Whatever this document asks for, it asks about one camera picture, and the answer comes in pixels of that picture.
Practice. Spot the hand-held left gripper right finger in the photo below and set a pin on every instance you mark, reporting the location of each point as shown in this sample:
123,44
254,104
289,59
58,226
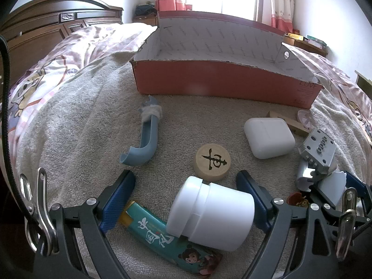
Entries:
250,198

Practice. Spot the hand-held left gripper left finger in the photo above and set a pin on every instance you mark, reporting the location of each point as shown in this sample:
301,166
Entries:
116,200

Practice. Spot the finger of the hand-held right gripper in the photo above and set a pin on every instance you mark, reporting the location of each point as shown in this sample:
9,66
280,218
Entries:
355,183
319,194

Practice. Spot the small red figure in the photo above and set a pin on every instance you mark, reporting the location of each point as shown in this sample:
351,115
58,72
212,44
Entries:
298,200

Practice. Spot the white plastic jar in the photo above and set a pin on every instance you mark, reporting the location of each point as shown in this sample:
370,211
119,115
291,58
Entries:
215,213

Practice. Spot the grey white plug adapter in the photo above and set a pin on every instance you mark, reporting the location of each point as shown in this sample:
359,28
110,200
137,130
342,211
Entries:
318,146

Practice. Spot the round wooden chess piece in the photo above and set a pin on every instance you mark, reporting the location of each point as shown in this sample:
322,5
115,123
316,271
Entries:
212,160

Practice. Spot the white earbuds case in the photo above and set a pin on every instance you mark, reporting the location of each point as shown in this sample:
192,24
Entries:
268,138

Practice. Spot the blue curved plastic piece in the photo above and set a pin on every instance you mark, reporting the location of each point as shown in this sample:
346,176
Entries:
148,139

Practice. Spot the pink moon-shaped piece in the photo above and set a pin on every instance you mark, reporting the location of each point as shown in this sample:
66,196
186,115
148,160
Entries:
306,119

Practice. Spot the notched wooden block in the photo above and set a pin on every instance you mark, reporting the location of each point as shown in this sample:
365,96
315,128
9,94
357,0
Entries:
290,123

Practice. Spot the red cardboard box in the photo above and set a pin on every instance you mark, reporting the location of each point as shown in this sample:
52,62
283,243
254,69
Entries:
221,78

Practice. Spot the metal spring clip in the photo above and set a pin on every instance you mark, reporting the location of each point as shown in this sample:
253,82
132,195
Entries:
345,223
37,206

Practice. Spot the beige towel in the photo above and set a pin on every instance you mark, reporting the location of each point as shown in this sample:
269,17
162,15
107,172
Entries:
81,122

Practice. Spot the stack of books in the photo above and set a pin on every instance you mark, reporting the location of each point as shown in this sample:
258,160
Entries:
308,39

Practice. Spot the pink printed blanket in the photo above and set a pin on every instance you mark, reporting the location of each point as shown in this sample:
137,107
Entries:
72,52

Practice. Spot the dark wooden headboard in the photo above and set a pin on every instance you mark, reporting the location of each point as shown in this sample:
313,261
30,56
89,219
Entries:
43,26

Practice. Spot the dark clothing pile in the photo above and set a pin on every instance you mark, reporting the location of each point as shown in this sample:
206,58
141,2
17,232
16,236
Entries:
145,9

